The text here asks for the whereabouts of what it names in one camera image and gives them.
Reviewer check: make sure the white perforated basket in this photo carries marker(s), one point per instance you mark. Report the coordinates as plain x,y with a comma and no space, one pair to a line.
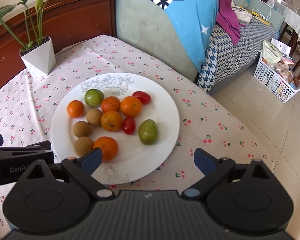
267,77

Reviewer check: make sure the cherry print tablecloth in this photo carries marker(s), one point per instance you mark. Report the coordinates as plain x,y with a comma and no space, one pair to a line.
202,120

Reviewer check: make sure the brown round fruit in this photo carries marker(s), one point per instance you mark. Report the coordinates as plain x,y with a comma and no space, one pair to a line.
82,129
94,117
84,146

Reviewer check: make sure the table with white cloth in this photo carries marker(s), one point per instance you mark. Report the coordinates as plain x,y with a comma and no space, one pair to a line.
295,20

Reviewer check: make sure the orange mandarin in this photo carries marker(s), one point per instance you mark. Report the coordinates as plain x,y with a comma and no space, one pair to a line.
111,120
75,108
107,146
110,104
131,106

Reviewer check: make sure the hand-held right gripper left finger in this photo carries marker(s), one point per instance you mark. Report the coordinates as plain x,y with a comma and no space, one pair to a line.
91,160

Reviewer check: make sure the blue cloth with white star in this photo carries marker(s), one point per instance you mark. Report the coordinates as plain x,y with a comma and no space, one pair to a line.
190,12

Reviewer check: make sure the blue houndstooth blanket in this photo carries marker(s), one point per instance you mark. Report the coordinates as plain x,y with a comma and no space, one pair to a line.
227,55

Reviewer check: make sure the brown wooden headboard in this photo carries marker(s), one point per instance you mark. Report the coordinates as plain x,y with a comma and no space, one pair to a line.
90,15

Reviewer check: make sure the yellow flat box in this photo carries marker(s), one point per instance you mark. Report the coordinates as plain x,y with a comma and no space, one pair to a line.
261,17

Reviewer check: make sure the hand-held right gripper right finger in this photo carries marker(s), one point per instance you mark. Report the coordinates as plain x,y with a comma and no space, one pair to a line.
205,160

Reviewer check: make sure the small green fruit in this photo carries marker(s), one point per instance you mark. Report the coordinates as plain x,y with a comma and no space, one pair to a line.
94,97

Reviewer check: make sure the beige snack bag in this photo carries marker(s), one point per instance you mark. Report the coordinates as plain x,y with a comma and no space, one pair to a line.
271,52

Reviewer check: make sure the white plate with line drawing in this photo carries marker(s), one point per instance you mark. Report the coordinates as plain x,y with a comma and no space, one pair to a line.
162,100

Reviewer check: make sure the purple cloth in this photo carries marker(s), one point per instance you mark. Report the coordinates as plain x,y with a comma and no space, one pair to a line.
227,17

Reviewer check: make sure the red cherry tomato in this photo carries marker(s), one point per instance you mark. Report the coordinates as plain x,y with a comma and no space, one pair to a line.
141,97
128,125

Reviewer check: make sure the large green fruit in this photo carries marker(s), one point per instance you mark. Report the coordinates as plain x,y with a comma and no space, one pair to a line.
148,131

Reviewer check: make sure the grey green sofa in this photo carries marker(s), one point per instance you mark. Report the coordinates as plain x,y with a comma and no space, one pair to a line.
145,30

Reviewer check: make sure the light green cushion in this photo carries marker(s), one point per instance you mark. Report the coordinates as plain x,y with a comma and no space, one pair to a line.
276,17

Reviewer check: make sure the potted plant in white pot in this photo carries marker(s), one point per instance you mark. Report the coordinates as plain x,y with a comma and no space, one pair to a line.
40,60

